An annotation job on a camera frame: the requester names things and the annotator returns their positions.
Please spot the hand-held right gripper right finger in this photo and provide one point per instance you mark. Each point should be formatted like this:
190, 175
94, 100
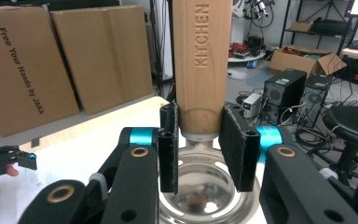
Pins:
242, 155

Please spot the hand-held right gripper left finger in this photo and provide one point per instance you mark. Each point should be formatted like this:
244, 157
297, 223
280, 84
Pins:
168, 161

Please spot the black tape piece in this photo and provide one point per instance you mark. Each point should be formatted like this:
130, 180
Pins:
35, 142

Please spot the white grid mat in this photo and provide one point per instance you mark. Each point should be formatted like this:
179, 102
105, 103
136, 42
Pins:
74, 155

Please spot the small white power box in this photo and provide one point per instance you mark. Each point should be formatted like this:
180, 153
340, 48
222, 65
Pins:
251, 104

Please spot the black computer tower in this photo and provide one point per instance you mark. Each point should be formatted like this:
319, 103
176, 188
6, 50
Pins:
284, 90
315, 99

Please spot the blue plastic container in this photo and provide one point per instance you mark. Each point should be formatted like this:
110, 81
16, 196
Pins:
251, 64

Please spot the printed flat cardboard box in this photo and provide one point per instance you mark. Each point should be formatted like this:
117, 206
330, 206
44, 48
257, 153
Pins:
21, 68

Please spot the white round table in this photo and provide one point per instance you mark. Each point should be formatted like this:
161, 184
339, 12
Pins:
245, 57

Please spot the open cardboard box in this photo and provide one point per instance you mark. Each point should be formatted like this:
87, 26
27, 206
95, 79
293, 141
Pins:
304, 62

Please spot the black round stool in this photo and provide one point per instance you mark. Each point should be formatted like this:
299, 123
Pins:
354, 124

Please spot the plain flat cardboard box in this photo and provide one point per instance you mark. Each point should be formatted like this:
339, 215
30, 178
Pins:
102, 56

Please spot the black metal shelf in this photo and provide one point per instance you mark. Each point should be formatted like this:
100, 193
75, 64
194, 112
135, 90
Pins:
343, 40

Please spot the black bag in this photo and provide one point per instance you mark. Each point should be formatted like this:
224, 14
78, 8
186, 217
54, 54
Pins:
331, 26

